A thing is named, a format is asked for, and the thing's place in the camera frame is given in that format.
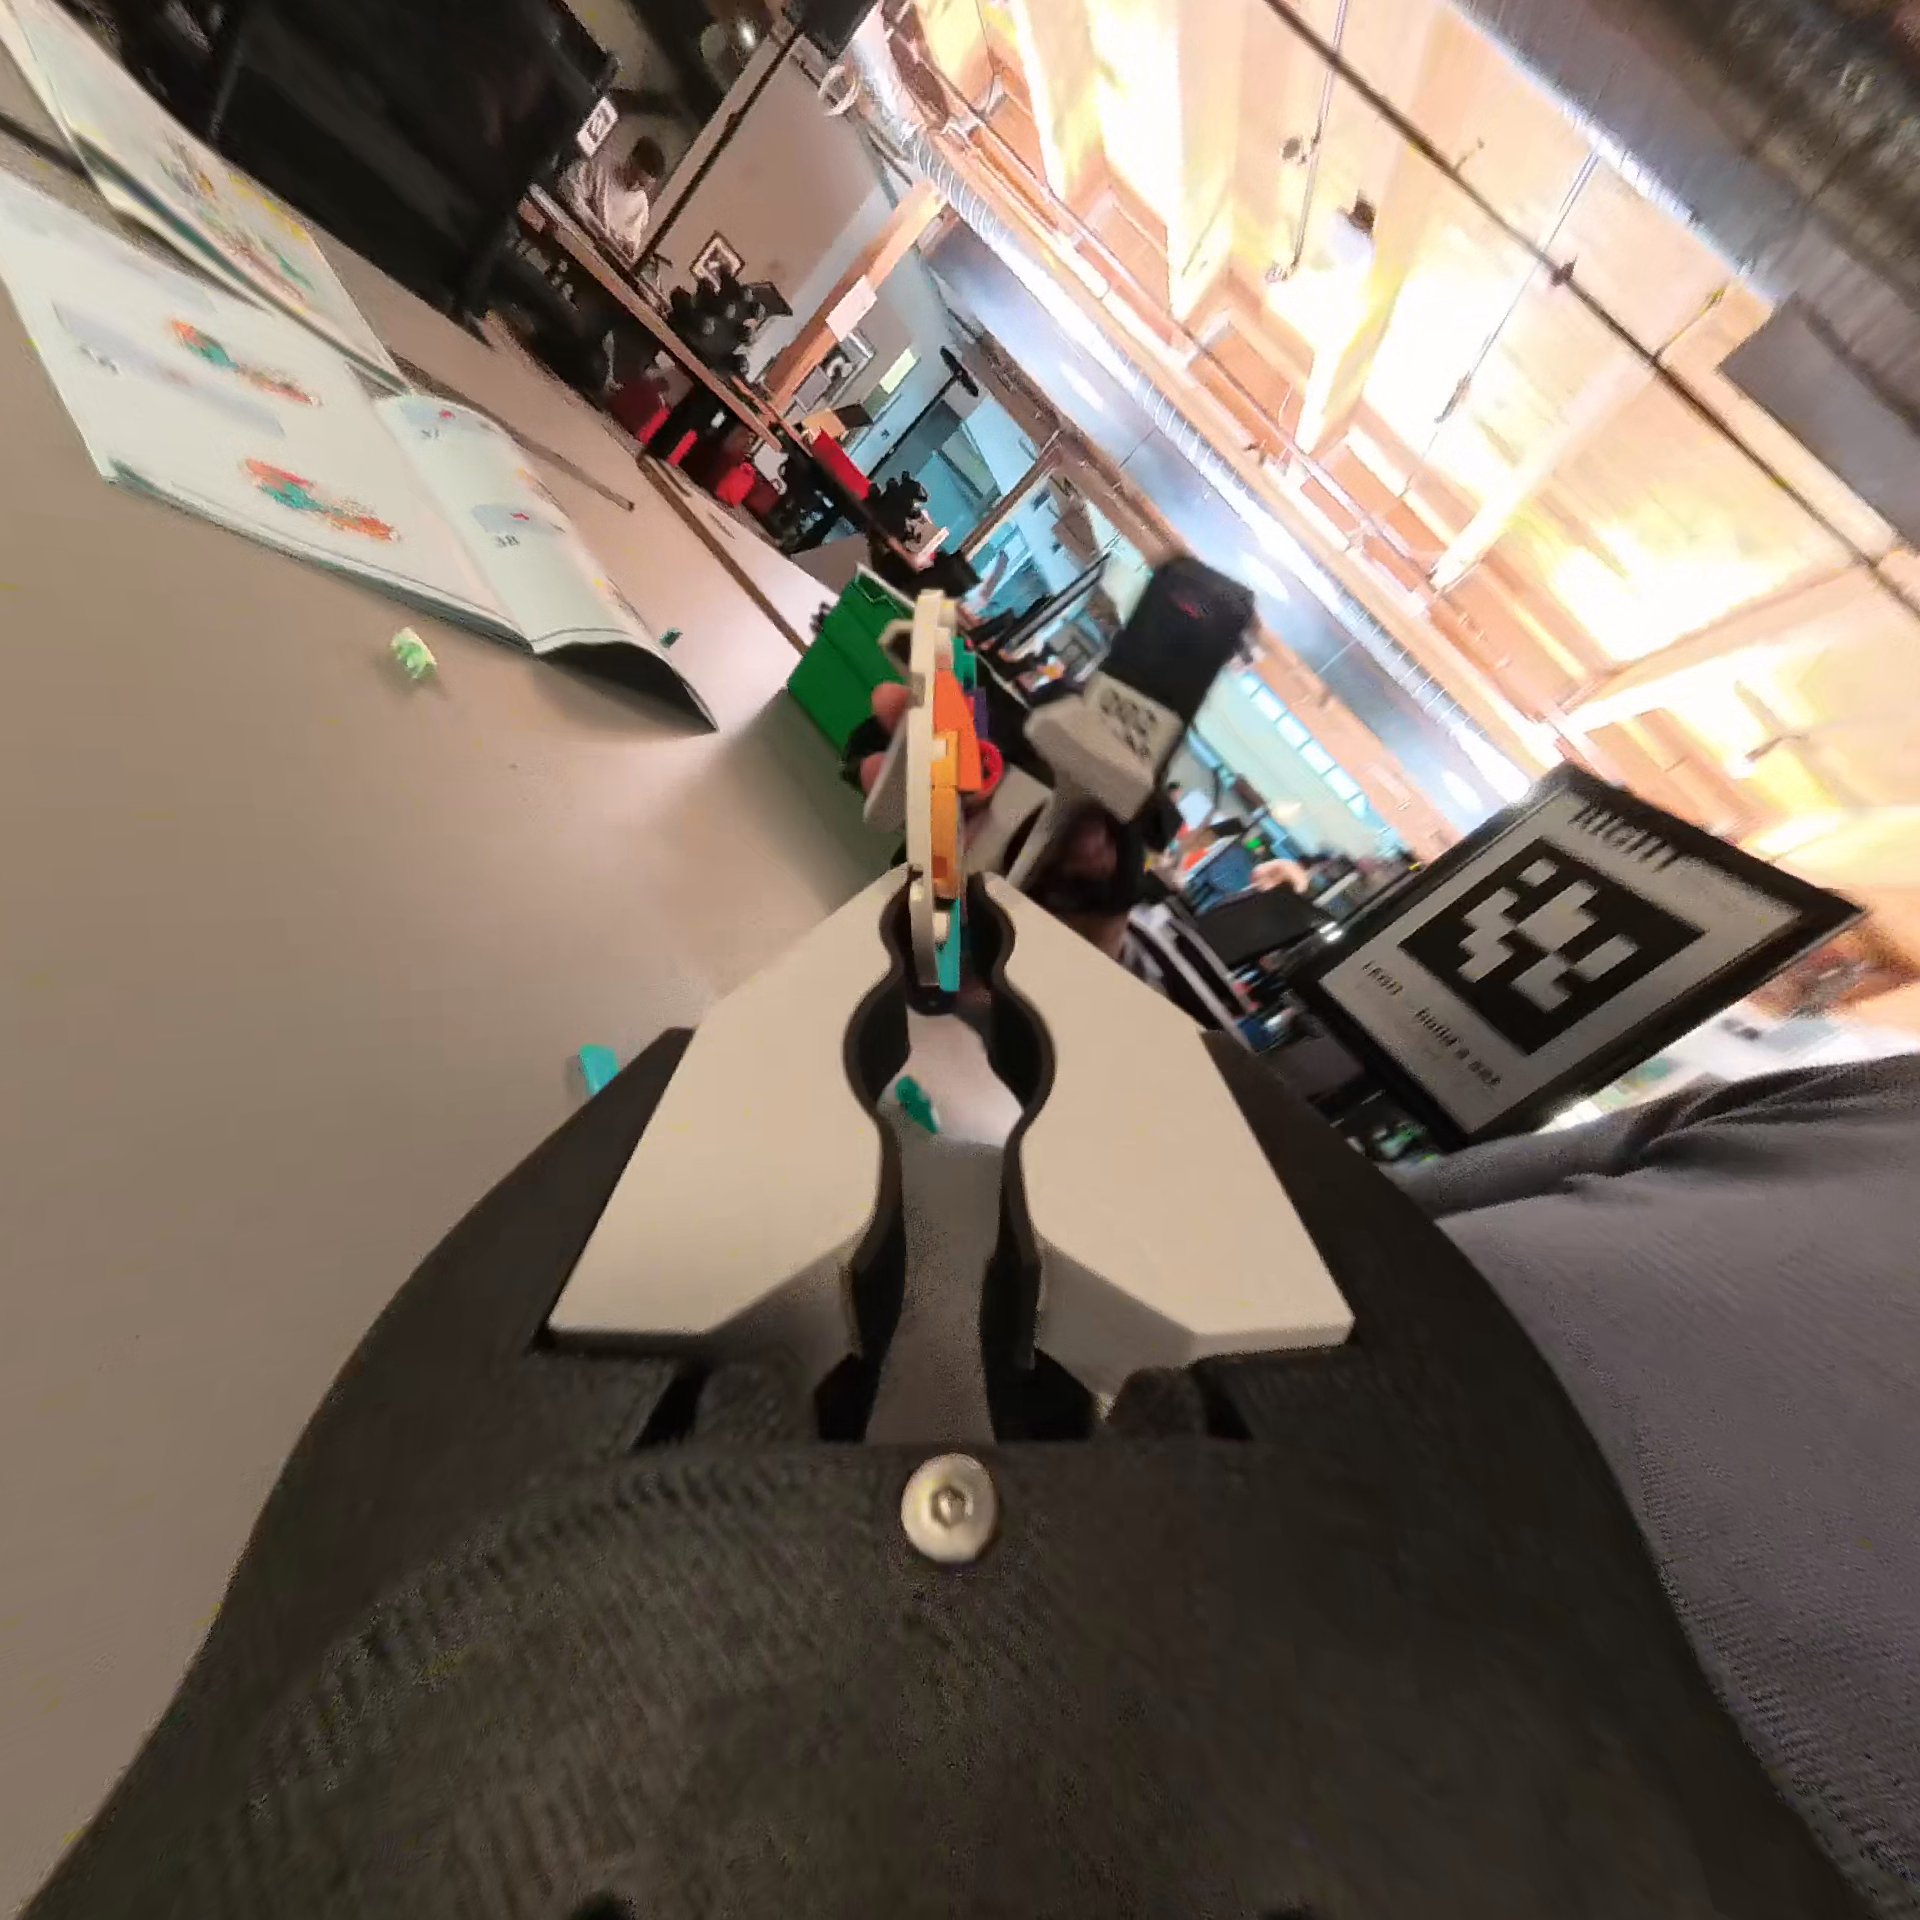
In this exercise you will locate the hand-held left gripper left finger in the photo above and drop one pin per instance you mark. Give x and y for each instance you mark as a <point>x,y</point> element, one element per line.
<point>720,1172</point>

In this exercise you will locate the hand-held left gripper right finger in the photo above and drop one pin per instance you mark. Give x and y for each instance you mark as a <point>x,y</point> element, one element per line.
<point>1171,1186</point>

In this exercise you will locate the round colourful lego build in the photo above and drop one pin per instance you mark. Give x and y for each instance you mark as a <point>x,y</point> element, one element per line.
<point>944,797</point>

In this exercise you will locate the lego instruction booklet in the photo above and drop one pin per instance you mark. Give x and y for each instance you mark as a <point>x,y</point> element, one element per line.
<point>195,196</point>
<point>224,390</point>

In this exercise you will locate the teal lego piece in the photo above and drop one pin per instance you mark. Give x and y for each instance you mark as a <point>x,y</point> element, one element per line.
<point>598,1068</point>
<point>914,1108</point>

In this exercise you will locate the pale green lego piece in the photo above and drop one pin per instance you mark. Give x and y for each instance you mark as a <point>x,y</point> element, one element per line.
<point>407,657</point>

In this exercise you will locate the closed lego instruction booklet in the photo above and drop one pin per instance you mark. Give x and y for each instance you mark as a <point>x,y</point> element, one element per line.
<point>195,196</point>

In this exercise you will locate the person's right hand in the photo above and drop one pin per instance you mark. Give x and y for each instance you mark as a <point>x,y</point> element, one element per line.
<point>1103,878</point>

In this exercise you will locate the green plastic bin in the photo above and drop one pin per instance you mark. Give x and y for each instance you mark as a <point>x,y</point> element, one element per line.
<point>840,675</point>

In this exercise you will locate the printed tag card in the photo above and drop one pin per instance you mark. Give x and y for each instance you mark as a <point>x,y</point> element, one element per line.
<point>1560,946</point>

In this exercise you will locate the black mesh office chair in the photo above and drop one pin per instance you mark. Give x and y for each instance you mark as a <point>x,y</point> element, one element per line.
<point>388,135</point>

